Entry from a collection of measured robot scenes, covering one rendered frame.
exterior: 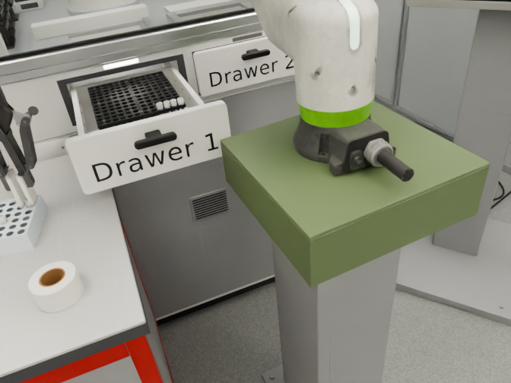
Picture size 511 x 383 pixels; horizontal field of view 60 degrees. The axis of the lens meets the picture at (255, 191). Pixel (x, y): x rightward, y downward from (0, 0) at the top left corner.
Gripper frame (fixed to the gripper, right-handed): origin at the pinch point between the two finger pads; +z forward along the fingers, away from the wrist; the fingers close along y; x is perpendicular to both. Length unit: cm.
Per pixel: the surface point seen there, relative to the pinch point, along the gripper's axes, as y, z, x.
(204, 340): 23, 84, 22
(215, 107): 37.3, -8.5, 2.1
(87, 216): 9.7, 7.8, -1.6
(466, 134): 117, 30, 38
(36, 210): 1.3, 4.4, -1.8
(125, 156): 19.9, -3.5, -1.5
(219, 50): 42, -9, 34
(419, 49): 158, 42, 146
